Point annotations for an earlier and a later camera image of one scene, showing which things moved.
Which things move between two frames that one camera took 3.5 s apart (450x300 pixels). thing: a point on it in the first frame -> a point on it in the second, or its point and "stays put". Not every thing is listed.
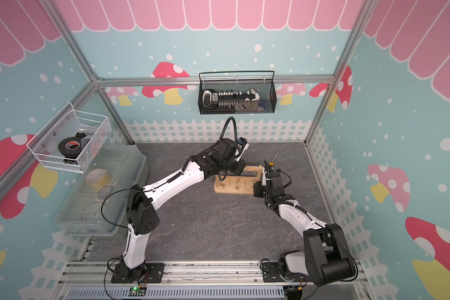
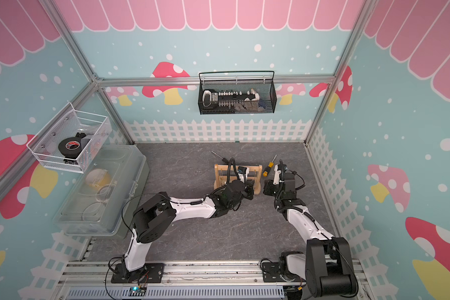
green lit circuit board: (137, 291) stays put
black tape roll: (70, 147) stays put
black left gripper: (240, 165) -> (249, 189)
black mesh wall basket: (237, 92) stays put
